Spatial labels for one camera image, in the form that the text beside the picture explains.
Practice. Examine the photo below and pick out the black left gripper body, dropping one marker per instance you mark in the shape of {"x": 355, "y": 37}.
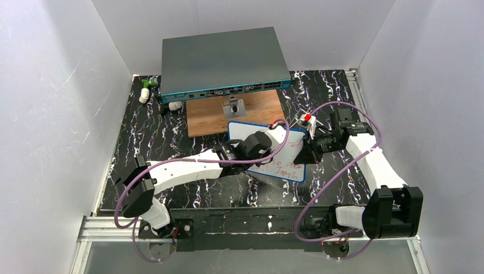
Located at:
{"x": 266, "y": 152}

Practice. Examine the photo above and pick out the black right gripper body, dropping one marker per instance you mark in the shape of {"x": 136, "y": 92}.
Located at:
{"x": 309, "y": 152}

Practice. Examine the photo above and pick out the blue-framed small whiteboard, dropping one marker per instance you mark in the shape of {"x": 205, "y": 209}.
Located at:
{"x": 282, "y": 166}

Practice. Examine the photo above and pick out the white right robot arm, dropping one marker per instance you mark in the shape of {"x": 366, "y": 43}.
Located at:
{"x": 394, "y": 208}

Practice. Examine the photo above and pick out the white pipe elbow fitting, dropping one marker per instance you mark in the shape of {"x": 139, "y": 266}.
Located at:
{"x": 144, "y": 95}

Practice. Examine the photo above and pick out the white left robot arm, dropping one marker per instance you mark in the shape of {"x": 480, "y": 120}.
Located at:
{"x": 137, "y": 189}

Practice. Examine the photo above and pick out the brown wooden board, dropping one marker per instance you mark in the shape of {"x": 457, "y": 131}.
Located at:
{"x": 207, "y": 117}

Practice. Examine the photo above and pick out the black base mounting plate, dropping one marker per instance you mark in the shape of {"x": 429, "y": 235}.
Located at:
{"x": 261, "y": 228}

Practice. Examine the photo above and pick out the white and black pipe fitting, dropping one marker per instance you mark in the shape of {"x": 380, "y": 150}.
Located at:
{"x": 165, "y": 108}

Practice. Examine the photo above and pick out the green and white pipe fitting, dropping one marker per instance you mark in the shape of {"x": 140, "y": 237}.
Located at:
{"x": 151, "y": 82}

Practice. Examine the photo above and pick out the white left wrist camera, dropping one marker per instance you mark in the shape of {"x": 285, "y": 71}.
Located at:
{"x": 277, "y": 137}

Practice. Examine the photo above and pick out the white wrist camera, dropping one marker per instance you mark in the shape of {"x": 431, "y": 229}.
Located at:
{"x": 308, "y": 122}
{"x": 277, "y": 137}

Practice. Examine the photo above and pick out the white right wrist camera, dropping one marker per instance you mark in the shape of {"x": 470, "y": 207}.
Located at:
{"x": 308, "y": 122}

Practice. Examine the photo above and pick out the metal bracket with black knob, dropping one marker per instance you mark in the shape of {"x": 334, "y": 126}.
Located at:
{"x": 233, "y": 107}

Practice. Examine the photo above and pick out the right aluminium side rail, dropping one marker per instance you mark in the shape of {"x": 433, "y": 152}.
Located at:
{"x": 352, "y": 77}

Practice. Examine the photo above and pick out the grey network switch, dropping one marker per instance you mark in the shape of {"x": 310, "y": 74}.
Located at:
{"x": 220, "y": 64}

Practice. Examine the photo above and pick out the aluminium extrusion frame rail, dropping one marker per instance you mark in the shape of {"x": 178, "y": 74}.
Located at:
{"x": 103, "y": 229}

